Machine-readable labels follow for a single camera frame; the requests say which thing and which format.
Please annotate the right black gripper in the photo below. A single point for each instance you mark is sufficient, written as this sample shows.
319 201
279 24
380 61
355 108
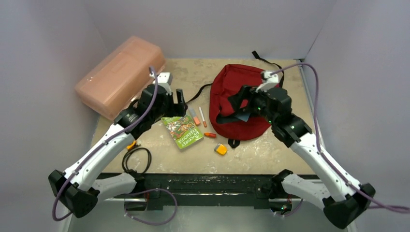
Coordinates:
244 102

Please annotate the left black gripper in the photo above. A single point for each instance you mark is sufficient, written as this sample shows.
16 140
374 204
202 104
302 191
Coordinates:
176 109

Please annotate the red backpack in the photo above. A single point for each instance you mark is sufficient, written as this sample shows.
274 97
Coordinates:
226 105

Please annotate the green picture book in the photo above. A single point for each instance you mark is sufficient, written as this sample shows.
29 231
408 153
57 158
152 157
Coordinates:
183 130

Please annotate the light blue notebook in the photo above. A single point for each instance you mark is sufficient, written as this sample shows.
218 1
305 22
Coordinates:
243 116

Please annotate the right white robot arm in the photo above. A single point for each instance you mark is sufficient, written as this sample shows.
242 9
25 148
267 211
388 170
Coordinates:
342 197

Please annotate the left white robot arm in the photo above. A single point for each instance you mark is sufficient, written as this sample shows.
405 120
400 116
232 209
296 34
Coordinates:
78 188

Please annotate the orange grey highlighter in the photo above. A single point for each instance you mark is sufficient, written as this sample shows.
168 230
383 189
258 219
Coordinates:
194 117

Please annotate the white marker pen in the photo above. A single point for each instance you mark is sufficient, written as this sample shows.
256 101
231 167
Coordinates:
202 117

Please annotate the red orange marker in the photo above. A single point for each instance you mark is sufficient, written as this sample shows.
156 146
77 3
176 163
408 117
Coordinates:
210 135

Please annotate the yellow grey eraser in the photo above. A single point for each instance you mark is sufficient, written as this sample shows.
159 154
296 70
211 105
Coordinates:
221 149

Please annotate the pink translucent storage box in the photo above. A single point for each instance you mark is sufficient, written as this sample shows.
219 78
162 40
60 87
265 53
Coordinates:
120 77

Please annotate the yellow tape measure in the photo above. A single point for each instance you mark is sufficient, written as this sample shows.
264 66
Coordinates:
132 145

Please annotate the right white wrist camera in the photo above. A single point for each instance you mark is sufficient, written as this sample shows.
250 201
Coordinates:
269 79

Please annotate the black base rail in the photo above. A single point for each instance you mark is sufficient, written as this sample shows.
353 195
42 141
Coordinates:
237 190

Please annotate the aluminium frame rail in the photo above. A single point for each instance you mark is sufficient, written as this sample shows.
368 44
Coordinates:
237 88

